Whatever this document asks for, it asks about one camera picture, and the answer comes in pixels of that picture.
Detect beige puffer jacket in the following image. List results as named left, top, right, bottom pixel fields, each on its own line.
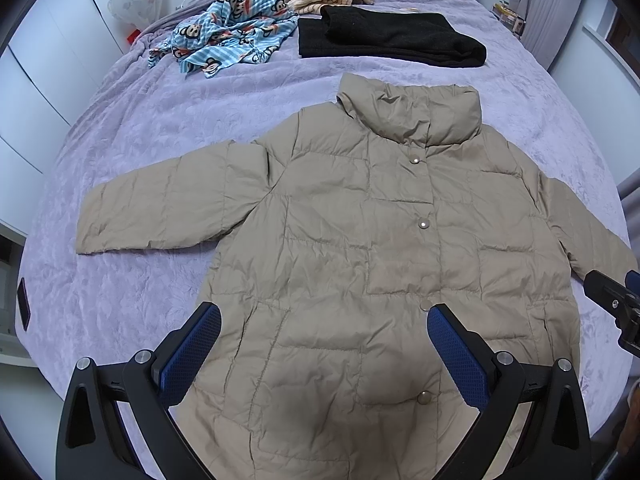
left=76, top=74, right=637, bottom=479

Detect lavender bed blanket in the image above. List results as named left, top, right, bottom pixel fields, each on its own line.
left=20, top=0, right=631, bottom=430

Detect items on nightstand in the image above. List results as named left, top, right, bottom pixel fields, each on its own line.
left=491, top=1, right=526, bottom=38

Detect lavender curtain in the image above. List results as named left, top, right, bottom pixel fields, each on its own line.
left=521, top=0, right=582, bottom=70

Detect black folded sweater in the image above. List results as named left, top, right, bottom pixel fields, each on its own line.
left=297, top=6, right=487, bottom=68

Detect white wardrobe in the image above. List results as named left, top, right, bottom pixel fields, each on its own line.
left=1, top=0, right=131, bottom=236

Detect blue monkey print garment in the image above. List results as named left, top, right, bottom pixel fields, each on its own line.
left=148, top=0, right=298, bottom=78

